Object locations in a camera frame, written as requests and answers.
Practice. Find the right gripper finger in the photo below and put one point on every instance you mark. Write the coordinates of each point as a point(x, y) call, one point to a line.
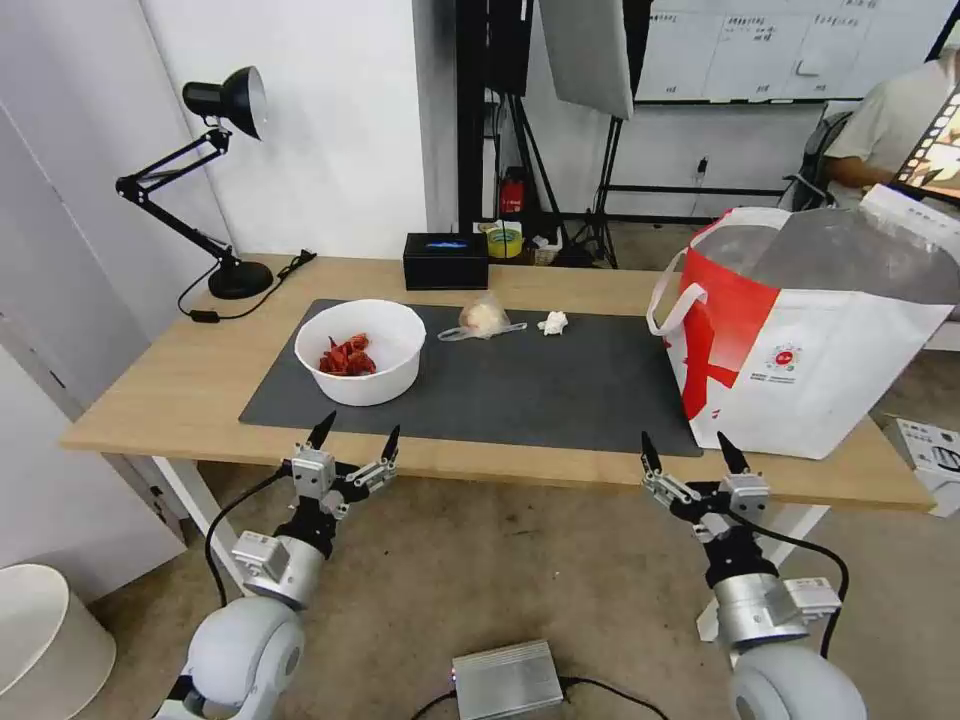
point(664, 487)
point(733, 459)

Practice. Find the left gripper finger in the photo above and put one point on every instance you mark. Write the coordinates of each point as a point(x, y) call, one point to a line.
point(379, 472)
point(321, 435)

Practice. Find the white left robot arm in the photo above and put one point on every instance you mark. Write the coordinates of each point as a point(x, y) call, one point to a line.
point(240, 652)

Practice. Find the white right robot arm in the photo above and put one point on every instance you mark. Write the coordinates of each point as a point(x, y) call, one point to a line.
point(787, 675)

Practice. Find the red and white takeout bag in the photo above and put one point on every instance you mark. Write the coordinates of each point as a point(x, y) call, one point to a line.
point(810, 360)

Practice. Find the clear plastic bag with food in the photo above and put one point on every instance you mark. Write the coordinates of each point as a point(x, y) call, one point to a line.
point(484, 316)

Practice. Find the white paper bowl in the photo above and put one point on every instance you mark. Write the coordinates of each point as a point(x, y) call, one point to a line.
point(360, 386)

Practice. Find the red food scraps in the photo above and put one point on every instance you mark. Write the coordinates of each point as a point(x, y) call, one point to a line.
point(346, 358)

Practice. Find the dark grey table mat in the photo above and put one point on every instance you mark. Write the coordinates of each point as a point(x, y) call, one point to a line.
point(525, 390)

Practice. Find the crumpled white tissue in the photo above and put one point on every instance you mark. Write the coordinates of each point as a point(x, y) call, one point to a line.
point(554, 323)

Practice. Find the white printed cardboard box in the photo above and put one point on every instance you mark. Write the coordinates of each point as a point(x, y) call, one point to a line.
point(934, 461)

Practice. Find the black tissue box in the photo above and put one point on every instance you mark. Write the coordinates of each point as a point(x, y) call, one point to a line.
point(445, 264)

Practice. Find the silver metal power box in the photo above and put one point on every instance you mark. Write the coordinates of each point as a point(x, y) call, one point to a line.
point(506, 679)

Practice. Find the yellow tape roll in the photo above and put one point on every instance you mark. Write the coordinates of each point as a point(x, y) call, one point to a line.
point(505, 242)

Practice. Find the black light stand tripod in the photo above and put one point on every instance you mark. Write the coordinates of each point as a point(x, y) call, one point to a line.
point(600, 217)

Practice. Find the white cabinet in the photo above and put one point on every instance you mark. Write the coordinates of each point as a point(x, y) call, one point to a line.
point(45, 360)

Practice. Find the white round bin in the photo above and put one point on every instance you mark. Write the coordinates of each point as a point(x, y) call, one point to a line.
point(45, 652)

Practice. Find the grey office chair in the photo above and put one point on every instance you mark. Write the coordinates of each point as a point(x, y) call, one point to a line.
point(814, 165)

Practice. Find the red canister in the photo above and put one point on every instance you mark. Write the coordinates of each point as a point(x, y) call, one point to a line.
point(513, 193)

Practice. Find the black desk lamp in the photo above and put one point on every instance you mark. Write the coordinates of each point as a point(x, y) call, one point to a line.
point(225, 94)

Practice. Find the person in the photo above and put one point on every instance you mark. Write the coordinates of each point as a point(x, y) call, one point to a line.
point(877, 127)

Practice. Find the dark monitor screen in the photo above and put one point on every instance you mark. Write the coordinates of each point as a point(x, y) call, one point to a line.
point(937, 142)

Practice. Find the grey softbox light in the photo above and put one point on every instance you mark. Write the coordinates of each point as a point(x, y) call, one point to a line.
point(589, 52)

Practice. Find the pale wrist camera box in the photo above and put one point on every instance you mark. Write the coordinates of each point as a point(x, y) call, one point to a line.
point(313, 471)
point(746, 493)

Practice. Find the wall socket with plug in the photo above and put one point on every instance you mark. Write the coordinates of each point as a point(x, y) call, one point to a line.
point(702, 168)

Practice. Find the black metal frame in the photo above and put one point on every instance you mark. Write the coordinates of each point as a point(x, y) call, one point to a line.
point(472, 112)

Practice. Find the white wall board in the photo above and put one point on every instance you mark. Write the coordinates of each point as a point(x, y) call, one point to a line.
point(787, 52)

